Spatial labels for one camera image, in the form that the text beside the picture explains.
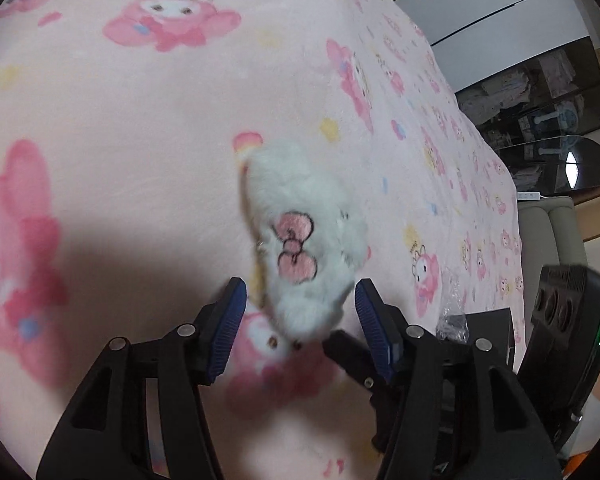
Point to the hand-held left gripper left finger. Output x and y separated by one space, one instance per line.
227 325

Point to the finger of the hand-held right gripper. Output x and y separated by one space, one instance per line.
350 355

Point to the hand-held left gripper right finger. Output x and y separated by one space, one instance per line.
372 325

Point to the white fluffy bow sock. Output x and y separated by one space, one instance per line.
290 185

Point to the clear plastic packet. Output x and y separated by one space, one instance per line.
452 310

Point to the grey padded sofa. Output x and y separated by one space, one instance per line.
545 240

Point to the white power strip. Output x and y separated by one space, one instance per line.
530 195

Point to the oval glass table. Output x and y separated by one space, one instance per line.
570 165

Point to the pink printed blanket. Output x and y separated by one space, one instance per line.
155 135

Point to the dark glass cabinet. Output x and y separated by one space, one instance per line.
540 95

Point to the white wardrobe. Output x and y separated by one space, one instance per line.
480 15

